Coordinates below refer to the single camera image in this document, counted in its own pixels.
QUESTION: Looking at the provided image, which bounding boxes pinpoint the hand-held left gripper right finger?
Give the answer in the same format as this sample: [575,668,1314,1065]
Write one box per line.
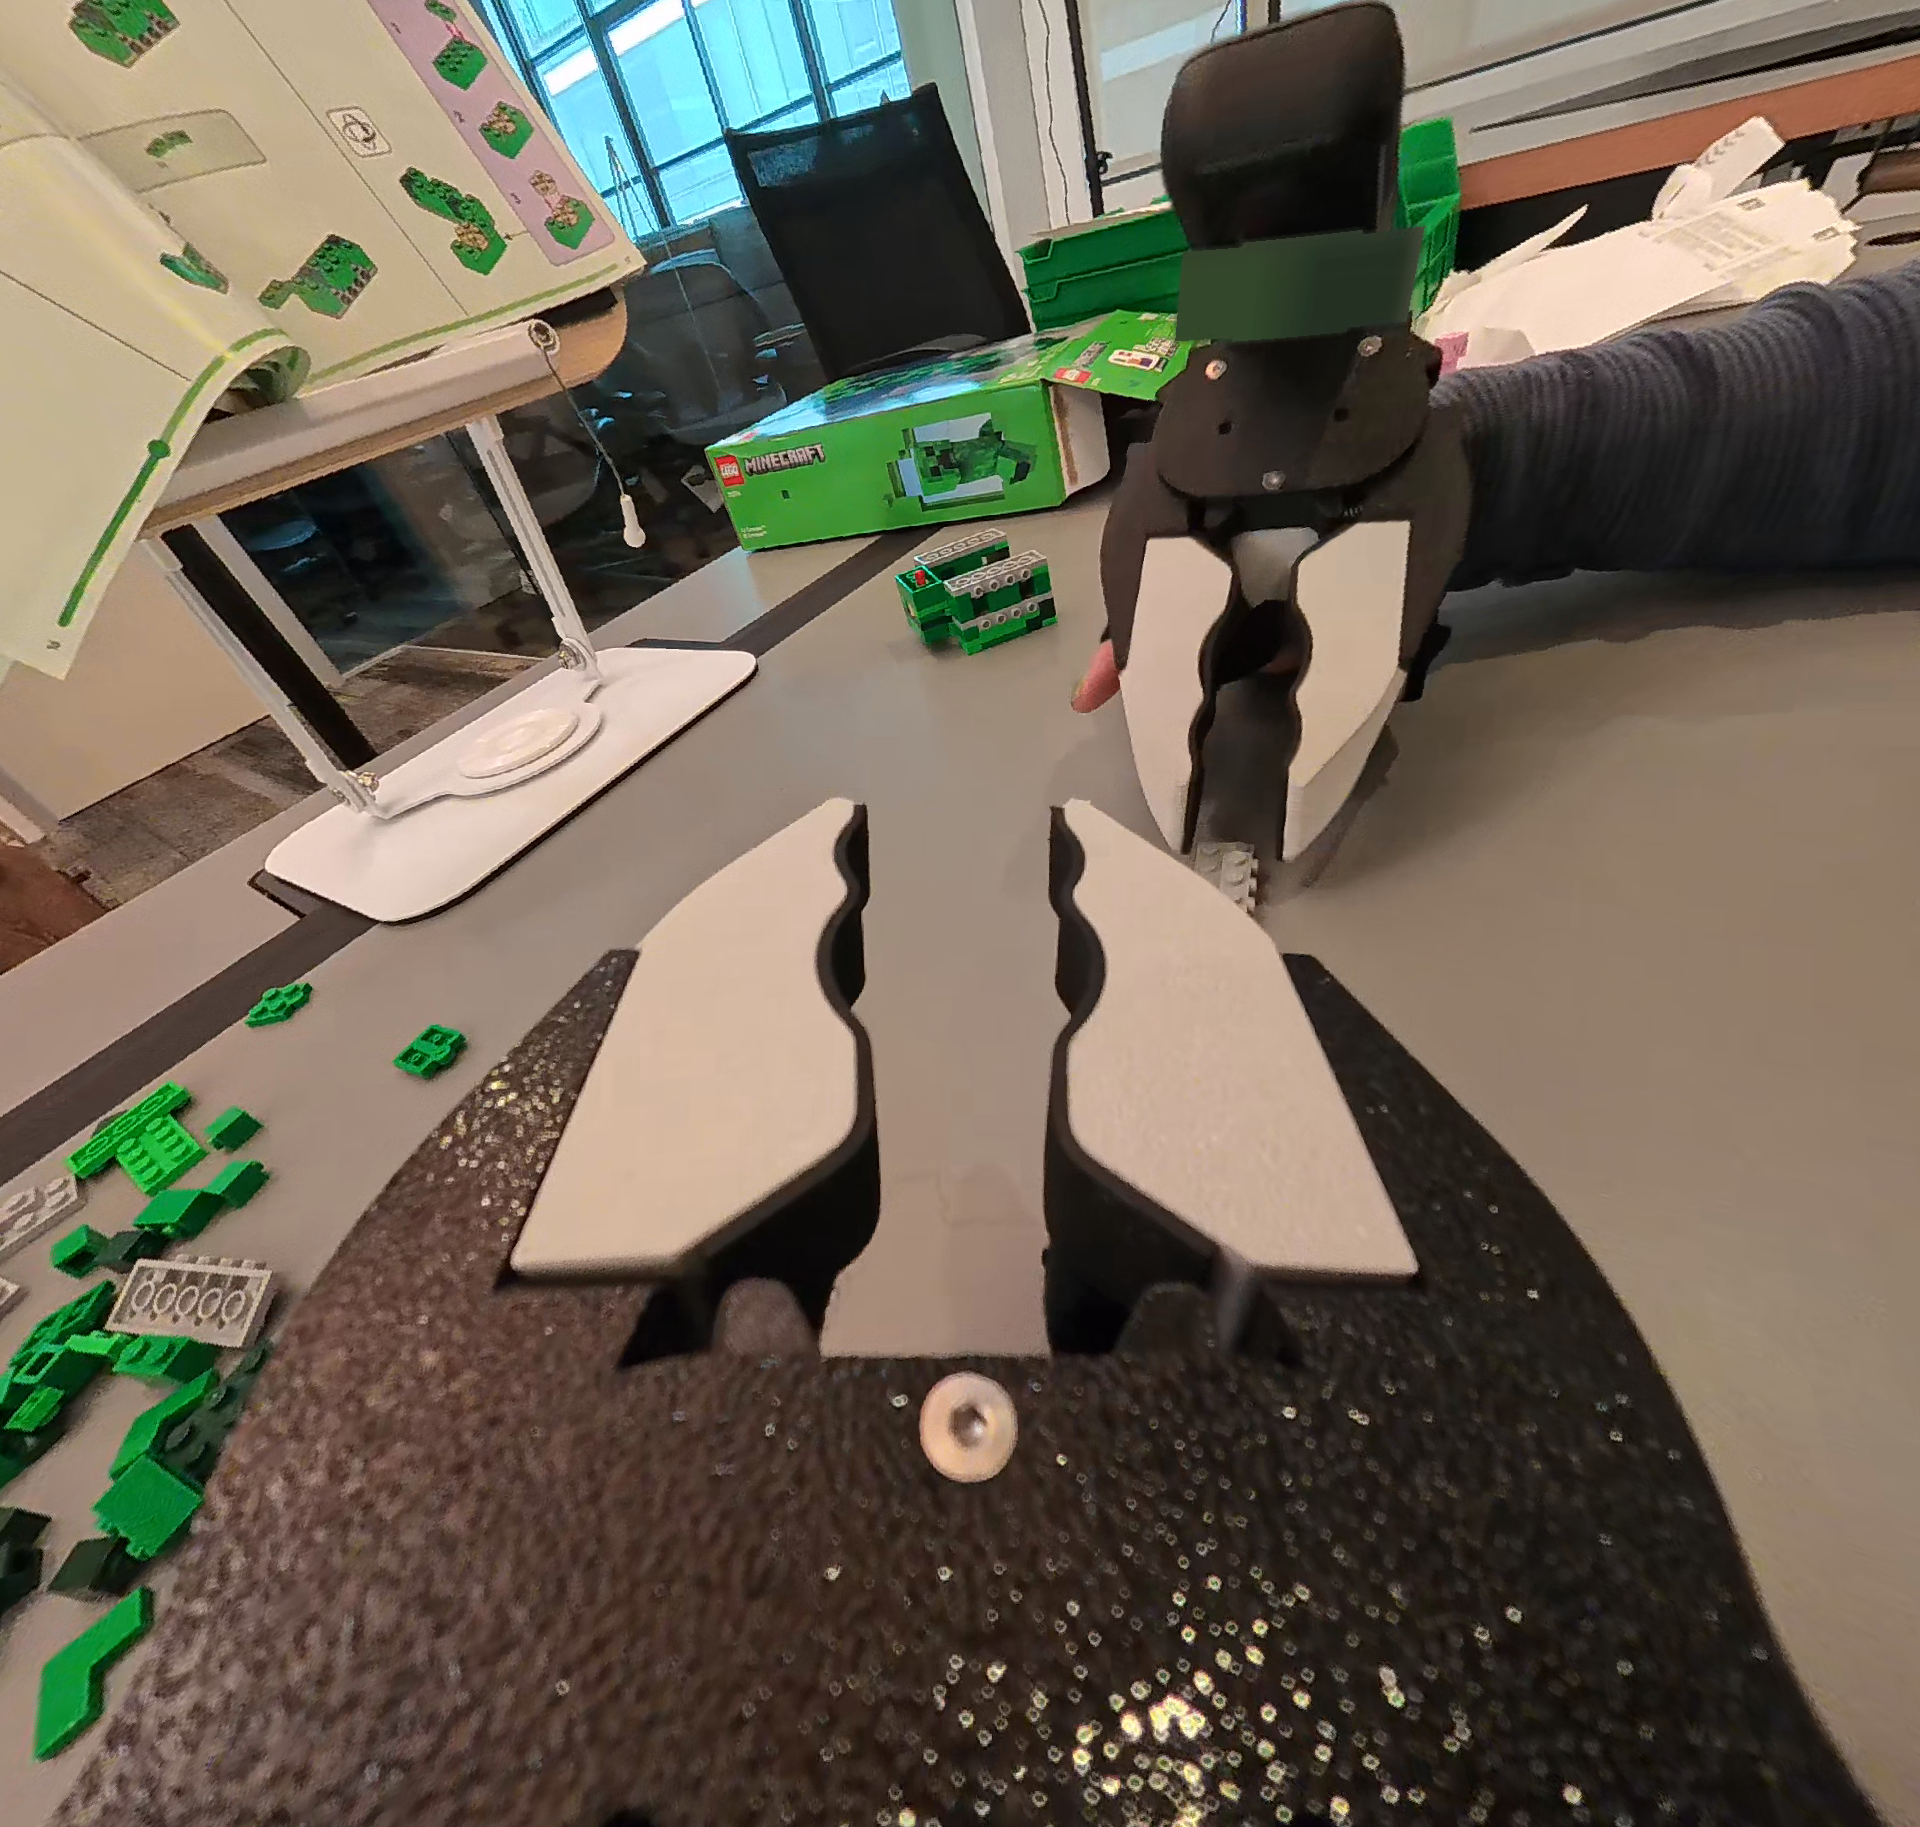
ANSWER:
[1042,802,1421,1289]

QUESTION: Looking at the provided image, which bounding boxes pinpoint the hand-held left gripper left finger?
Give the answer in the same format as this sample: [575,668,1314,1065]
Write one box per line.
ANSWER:
[510,802,880,1289]

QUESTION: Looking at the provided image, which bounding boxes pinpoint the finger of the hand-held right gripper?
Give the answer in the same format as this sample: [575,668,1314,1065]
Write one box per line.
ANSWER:
[1271,515,1421,871]
[1116,528,1250,849]

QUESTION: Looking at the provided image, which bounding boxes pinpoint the green brick assembly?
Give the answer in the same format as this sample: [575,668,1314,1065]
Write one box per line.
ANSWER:
[895,537,1055,661]

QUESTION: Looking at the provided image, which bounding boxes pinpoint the pale green instruction booklet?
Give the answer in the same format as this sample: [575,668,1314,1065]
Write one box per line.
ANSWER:
[0,0,649,684]

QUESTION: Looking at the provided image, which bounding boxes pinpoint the person's right forearm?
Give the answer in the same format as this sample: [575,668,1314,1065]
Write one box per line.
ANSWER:
[1428,260,1920,599]

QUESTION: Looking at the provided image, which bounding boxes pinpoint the grey desk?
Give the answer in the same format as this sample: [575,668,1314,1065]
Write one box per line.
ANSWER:
[0,260,1920,1827]

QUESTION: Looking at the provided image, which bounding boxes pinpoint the green flat box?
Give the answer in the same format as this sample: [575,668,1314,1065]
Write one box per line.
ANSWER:
[1019,120,1469,344]

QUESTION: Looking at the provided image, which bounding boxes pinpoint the green toy set box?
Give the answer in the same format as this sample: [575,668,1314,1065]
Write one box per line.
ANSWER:
[700,313,1205,555]

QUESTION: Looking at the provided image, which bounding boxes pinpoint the white book stand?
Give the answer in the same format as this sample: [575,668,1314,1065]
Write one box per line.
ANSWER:
[144,320,758,927]

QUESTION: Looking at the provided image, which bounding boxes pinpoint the studio light on stand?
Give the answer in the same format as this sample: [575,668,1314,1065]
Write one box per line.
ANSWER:
[1052,0,1114,216]

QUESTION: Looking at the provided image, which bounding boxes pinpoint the crumpled white paper bags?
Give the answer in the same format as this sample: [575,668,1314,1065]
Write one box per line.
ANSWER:
[1416,120,1879,358]

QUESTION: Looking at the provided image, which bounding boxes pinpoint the black mesh office chair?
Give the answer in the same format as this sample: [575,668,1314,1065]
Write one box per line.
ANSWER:
[729,79,1032,391]

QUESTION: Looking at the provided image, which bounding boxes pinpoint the rolling table with brown edge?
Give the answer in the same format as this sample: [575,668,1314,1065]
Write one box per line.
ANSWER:
[1452,52,1920,216]

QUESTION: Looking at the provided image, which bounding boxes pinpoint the long light grey toy plate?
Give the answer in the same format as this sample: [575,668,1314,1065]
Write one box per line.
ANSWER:
[103,1256,273,1333]

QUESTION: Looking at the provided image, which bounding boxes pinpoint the pile of green toy bricks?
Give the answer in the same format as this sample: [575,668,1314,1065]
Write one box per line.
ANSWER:
[0,1077,282,1763]

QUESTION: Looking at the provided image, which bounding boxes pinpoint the white cord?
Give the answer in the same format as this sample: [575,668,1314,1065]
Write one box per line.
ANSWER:
[540,335,643,547]

